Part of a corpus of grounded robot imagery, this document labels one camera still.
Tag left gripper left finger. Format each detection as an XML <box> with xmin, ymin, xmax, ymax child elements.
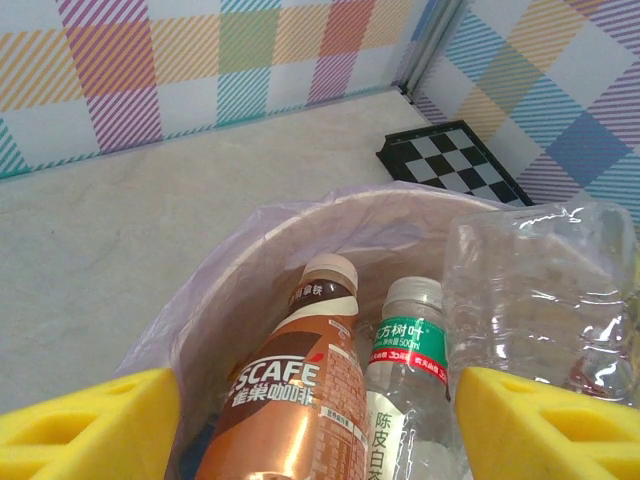
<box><xmin>0</xmin><ymin>367</ymin><xmax>181</xmax><ymax>480</ymax></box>

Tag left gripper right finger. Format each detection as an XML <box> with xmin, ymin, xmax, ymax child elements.
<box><xmin>457</xmin><ymin>367</ymin><xmax>640</xmax><ymax>480</ymax></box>

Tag bin with plastic liner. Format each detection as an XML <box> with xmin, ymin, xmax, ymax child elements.
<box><xmin>113</xmin><ymin>180</ymin><xmax>507</xmax><ymax>480</ymax></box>

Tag clear bottle with red print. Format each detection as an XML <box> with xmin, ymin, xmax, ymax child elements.
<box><xmin>442</xmin><ymin>199</ymin><xmax>640</xmax><ymax>419</ymax></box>

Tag clear bottle with green band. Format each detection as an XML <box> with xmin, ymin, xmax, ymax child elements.
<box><xmin>363</xmin><ymin>276</ymin><xmax>474</xmax><ymax>480</ymax></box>

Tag brown coffee bottle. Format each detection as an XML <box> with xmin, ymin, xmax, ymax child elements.
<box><xmin>194</xmin><ymin>252</ymin><xmax>369</xmax><ymax>480</ymax></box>

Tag beige plastic waste bin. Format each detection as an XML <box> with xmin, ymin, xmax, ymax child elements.
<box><xmin>172</xmin><ymin>192</ymin><xmax>506</xmax><ymax>480</ymax></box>

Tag black grey chessboard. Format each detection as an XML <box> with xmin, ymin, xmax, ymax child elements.
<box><xmin>375</xmin><ymin>119</ymin><xmax>535</xmax><ymax>207</ymax></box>

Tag aluminium frame post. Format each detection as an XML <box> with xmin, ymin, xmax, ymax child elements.
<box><xmin>394</xmin><ymin>0</ymin><xmax>474</xmax><ymax>101</ymax></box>

